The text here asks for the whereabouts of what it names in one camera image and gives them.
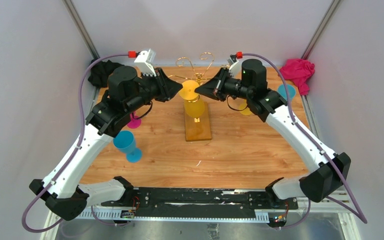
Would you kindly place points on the teal wine glass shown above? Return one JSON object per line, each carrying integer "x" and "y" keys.
{"x": 288, "y": 92}
{"x": 125, "y": 142}

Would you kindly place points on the pink cloth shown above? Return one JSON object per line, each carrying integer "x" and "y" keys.
{"x": 299, "y": 72}

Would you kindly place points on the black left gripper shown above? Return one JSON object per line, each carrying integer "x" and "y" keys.
{"x": 167, "y": 87}

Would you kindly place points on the wooden rack base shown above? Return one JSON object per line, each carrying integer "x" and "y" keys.
{"x": 198, "y": 129}

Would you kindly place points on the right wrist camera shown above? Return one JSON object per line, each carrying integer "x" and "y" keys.
{"x": 234, "y": 66}

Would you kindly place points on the yellow wine glass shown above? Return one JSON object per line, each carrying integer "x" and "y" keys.
{"x": 244, "y": 109}
{"x": 194, "y": 106}

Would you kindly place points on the black cloth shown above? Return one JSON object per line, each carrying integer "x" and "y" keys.
{"x": 100, "y": 73}

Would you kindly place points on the pink wine glass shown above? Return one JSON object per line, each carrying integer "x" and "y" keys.
{"x": 135, "y": 121}

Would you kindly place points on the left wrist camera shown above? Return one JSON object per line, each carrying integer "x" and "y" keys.
{"x": 144, "y": 62}

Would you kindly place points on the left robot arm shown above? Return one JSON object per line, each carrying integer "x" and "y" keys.
{"x": 127, "y": 91}

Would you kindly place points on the right corner frame post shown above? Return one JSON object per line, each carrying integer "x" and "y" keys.
{"x": 327, "y": 17}

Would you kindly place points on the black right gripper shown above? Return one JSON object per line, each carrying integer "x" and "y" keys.
{"x": 214, "y": 88}

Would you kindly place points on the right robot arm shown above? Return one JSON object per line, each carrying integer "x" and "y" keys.
{"x": 327, "y": 170}

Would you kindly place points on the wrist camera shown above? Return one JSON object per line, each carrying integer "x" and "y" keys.
{"x": 234, "y": 66}
{"x": 144, "y": 62}

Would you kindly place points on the yellow wine glass front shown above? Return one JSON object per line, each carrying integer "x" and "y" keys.
{"x": 194, "y": 106}

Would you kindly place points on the left corner frame post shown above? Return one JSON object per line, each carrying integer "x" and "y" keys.
{"x": 77, "y": 20}

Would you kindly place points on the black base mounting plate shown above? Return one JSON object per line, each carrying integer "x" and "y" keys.
{"x": 208, "y": 203}

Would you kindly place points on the corner frame post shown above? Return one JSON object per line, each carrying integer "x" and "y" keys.
{"x": 327, "y": 17}
{"x": 77, "y": 20}

